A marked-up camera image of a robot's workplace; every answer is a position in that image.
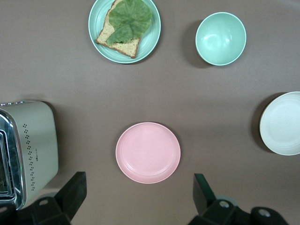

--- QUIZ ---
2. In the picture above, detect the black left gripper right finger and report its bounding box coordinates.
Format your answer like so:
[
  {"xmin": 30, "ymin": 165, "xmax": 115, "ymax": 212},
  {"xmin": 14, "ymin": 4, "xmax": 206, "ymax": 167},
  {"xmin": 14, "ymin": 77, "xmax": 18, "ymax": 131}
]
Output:
[{"xmin": 187, "ymin": 173, "xmax": 289, "ymax": 225}]

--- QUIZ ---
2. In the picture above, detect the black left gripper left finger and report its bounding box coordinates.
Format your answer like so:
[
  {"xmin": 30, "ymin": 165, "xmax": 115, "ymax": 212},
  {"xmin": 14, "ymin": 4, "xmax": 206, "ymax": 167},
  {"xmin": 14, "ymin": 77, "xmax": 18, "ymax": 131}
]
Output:
[{"xmin": 16, "ymin": 171, "xmax": 87, "ymax": 225}]

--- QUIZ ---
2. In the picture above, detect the pink plate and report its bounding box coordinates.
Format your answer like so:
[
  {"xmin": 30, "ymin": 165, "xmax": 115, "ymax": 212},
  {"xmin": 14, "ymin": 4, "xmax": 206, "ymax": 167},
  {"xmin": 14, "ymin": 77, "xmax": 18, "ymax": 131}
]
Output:
[{"xmin": 115, "ymin": 121, "xmax": 181, "ymax": 184}]

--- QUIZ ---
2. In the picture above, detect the beige and chrome toaster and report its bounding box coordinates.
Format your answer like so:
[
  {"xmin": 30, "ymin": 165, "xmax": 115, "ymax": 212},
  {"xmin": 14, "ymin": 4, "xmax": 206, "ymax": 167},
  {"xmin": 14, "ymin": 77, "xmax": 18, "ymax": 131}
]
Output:
[{"xmin": 0, "ymin": 100, "xmax": 59, "ymax": 211}]

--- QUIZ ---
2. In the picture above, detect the beige plate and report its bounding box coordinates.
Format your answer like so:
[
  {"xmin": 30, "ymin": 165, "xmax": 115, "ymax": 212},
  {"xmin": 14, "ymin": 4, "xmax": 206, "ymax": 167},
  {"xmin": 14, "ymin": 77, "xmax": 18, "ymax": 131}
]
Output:
[{"xmin": 259, "ymin": 91, "xmax": 300, "ymax": 156}]

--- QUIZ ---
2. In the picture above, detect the brown table cloth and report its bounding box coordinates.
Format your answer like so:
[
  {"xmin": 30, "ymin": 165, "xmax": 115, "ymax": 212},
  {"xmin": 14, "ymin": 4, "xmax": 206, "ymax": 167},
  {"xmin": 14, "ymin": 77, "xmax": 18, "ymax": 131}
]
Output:
[{"xmin": 0, "ymin": 0, "xmax": 300, "ymax": 225}]

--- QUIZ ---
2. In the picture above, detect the brown bread slice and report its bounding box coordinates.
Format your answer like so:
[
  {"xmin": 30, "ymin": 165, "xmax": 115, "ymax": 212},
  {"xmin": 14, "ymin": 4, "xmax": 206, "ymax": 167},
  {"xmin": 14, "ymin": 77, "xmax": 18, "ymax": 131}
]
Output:
[{"xmin": 95, "ymin": 0, "xmax": 143, "ymax": 59}]

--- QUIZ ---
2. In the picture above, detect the green bowl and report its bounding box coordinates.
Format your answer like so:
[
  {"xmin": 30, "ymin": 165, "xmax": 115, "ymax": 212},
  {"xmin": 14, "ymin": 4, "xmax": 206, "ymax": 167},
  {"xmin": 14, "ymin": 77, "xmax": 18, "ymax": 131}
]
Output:
[{"xmin": 195, "ymin": 12, "xmax": 247, "ymax": 66}]

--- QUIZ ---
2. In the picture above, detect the green plate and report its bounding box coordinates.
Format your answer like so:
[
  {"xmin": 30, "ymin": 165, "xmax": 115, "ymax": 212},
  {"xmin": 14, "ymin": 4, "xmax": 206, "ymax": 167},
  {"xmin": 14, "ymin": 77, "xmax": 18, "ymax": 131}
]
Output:
[{"xmin": 88, "ymin": 0, "xmax": 162, "ymax": 64}]

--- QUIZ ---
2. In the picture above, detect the green lettuce leaf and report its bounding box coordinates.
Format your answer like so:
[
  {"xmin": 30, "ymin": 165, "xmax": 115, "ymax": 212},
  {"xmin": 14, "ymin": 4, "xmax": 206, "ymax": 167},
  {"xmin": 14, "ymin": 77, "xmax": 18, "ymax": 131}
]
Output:
[{"xmin": 105, "ymin": 0, "xmax": 153, "ymax": 45}]

